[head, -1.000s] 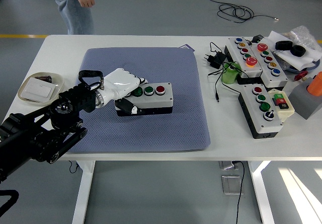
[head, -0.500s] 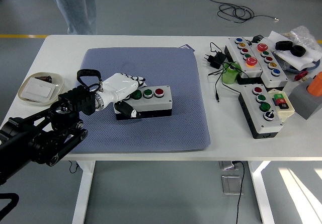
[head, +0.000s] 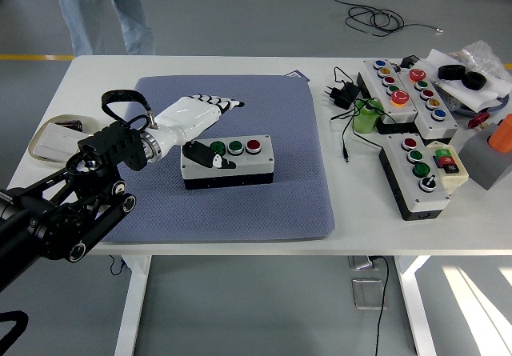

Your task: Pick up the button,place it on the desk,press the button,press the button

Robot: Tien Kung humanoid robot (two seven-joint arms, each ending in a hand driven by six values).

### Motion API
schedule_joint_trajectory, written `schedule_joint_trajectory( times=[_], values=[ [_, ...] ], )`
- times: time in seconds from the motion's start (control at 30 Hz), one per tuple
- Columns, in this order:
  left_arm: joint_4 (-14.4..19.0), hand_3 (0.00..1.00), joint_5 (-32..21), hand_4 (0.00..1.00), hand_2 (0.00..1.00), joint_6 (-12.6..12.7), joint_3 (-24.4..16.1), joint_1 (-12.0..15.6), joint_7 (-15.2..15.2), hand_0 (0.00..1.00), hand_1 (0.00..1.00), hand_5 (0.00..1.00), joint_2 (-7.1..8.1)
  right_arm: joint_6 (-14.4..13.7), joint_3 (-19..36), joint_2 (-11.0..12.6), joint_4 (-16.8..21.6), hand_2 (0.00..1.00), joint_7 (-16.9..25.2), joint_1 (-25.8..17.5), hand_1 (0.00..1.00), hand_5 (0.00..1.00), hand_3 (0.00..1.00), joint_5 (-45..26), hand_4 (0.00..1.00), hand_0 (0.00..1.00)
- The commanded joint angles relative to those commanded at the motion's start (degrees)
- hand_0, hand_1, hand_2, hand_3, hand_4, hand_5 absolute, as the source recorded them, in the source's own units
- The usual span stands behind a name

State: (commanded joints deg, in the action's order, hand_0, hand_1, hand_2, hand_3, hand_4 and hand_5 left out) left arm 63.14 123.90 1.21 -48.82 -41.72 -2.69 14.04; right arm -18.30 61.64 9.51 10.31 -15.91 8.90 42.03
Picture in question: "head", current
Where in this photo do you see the white table leg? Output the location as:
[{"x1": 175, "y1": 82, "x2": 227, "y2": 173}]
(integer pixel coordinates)
[
  {"x1": 114, "y1": 254, "x2": 153, "y2": 356},
  {"x1": 394, "y1": 255, "x2": 438, "y2": 356}
]

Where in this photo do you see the five-button box, red mushroom button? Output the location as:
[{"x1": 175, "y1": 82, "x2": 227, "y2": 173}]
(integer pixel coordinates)
[{"x1": 395, "y1": 66, "x2": 459, "y2": 141}]

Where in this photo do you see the white foam sheet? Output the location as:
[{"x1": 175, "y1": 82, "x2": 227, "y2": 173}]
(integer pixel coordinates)
[{"x1": 423, "y1": 48, "x2": 512, "y2": 113}]

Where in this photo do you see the blue-grey textured mat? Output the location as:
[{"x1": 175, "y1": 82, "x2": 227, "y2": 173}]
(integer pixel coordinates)
[{"x1": 102, "y1": 74, "x2": 336, "y2": 245}]

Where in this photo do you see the grey block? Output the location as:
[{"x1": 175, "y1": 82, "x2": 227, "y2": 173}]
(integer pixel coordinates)
[{"x1": 458, "y1": 120, "x2": 512, "y2": 191}]

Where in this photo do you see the person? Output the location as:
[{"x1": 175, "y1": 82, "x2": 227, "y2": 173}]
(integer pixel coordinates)
[{"x1": 50, "y1": 0, "x2": 156, "y2": 57}]

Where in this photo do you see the black foam ring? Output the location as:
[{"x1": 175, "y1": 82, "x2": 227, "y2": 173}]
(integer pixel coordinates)
[
  {"x1": 437, "y1": 64, "x2": 467, "y2": 82},
  {"x1": 462, "y1": 71, "x2": 488, "y2": 91}
]

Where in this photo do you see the clear bubble wrap bag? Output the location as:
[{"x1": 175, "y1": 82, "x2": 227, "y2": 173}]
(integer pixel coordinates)
[{"x1": 450, "y1": 40, "x2": 506, "y2": 79}]

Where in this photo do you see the four-button control box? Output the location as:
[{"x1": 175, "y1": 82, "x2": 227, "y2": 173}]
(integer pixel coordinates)
[
  {"x1": 378, "y1": 133, "x2": 451, "y2": 222},
  {"x1": 180, "y1": 134, "x2": 275, "y2": 191}
]

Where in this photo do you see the red knob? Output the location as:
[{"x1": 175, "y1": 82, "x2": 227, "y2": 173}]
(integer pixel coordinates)
[{"x1": 468, "y1": 112, "x2": 491, "y2": 130}]

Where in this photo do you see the small dark metal part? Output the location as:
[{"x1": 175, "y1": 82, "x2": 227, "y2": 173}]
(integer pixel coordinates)
[{"x1": 54, "y1": 119, "x2": 84, "y2": 133}]

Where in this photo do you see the metal floor socket box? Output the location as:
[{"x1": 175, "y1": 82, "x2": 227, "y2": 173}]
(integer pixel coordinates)
[{"x1": 351, "y1": 278, "x2": 387, "y2": 311}]

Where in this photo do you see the white shallow dish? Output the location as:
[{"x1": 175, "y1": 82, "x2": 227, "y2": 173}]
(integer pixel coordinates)
[{"x1": 27, "y1": 114, "x2": 101, "y2": 165}]

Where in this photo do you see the cream green-red switch box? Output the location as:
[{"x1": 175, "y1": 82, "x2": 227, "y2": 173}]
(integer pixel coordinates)
[{"x1": 424, "y1": 140, "x2": 470, "y2": 195}]

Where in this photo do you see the black hanging power cable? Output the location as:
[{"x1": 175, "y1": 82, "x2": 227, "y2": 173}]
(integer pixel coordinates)
[{"x1": 374, "y1": 255, "x2": 391, "y2": 356}]

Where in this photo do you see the blue plate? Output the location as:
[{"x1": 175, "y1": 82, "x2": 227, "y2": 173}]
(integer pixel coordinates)
[{"x1": 451, "y1": 94, "x2": 510, "y2": 116}]

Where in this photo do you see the black adapter cord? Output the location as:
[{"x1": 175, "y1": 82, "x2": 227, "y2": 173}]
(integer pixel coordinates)
[{"x1": 330, "y1": 66, "x2": 397, "y2": 163}]

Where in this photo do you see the grey under-table socket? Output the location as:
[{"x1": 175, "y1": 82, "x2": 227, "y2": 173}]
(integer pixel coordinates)
[{"x1": 347, "y1": 255, "x2": 381, "y2": 271}]

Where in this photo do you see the coiled black floor cable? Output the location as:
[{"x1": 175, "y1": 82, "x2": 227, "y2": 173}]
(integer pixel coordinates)
[{"x1": 326, "y1": 0, "x2": 444, "y2": 38}]

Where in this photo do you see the five-button box, red-orange mushroom button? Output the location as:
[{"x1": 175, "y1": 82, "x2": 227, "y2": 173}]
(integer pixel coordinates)
[{"x1": 357, "y1": 58, "x2": 419, "y2": 135}]

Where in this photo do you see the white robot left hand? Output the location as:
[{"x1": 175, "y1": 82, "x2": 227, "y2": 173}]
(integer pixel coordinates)
[{"x1": 153, "y1": 93, "x2": 246, "y2": 170}]

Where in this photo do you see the black power adapter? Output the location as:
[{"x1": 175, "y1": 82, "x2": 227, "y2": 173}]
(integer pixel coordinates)
[{"x1": 324, "y1": 82, "x2": 361, "y2": 111}]

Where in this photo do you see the green plastic cylinder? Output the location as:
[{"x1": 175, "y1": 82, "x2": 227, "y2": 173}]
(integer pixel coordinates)
[{"x1": 352, "y1": 98, "x2": 385, "y2": 136}]

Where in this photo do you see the white wall switch plate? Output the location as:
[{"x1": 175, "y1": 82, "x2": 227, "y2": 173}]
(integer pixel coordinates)
[{"x1": 34, "y1": 122, "x2": 87, "y2": 160}]

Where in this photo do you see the orange cylinder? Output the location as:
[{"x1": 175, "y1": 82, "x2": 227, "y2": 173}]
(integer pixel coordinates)
[{"x1": 487, "y1": 114, "x2": 512, "y2": 154}]

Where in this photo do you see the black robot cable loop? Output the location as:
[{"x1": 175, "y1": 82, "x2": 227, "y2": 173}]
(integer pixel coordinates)
[{"x1": 0, "y1": 310, "x2": 30, "y2": 356}]

